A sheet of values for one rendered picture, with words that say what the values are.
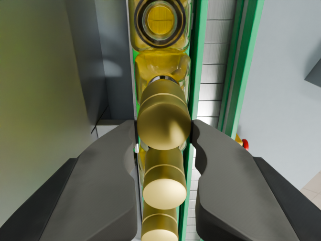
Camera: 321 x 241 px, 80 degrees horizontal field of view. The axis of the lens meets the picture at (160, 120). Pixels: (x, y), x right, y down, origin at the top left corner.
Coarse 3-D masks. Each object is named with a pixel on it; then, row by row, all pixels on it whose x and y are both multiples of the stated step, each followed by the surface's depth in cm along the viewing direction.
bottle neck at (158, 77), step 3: (159, 75) 17; (162, 75) 17; (165, 75) 17; (153, 78) 17; (156, 78) 17; (159, 78) 16; (162, 78) 16; (165, 78) 16; (168, 78) 16; (171, 78) 17; (150, 81) 17; (153, 81) 16; (174, 81) 17
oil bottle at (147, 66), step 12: (144, 60) 18; (156, 60) 18; (168, 60) 18; (180, 60) 18; (144, 72) 17; (156, 72) 17; (168, 72) 17; (180, 72) 17; (144, 84) 18; (180, 84) 18
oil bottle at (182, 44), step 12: (132, 0) 15; (180, 0) 15; (192, 0) 16; (132, 12) 15; (156, 12) 17; (168, 12) 17; (192, 12) 16; (132, 24) 16; (156, 24) 18; (168, 24) 18; (132, 36) 16; (144, 48) 17; (156, 48) 17; (168, 48) 17; (180, 48) 17
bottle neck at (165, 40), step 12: (144, 0) 10; (156, 0) 10; (168, 0) 10; (144, 12) 11; (180, 12) 11; (144, 24) 12; (180, 24) 11; (144, 36) 11; (156, 36) 13; (168, 36) 11; (180, 36) 11
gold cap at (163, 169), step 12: (156, 156) 16; (168, 156) 16; (180, 156) 17; (156, 168) 15; (168, 168) 15; (180, 168) 15; (144, 180) 15; (156, 180) 14; (168, 180) 14; (180, 180) 14; (144, 192) 14; (156, 192) 14; (168, 192) 14; (180, 192) 14; (156, 204) 15; (168, 204) 15; (180, 204) 15
